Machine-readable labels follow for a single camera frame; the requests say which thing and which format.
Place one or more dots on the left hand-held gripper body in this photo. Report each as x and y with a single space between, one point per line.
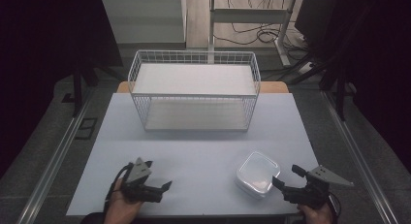
139 182

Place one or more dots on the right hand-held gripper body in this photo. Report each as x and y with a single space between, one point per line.
311 188

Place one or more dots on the white square plate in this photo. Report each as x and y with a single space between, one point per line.
257 174

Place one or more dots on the person's right hand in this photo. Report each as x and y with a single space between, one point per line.
315 215

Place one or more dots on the person's left hand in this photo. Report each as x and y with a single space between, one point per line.
121 206

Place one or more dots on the dark sleeve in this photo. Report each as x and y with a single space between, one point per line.
92 218

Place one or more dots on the black metal stand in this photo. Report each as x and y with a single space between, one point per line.
79 88

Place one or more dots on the white power strip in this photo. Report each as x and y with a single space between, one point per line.
305 68

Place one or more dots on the white cabinet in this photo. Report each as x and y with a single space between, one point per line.
145 18

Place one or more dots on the white metal desk frame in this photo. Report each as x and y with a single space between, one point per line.
248 15

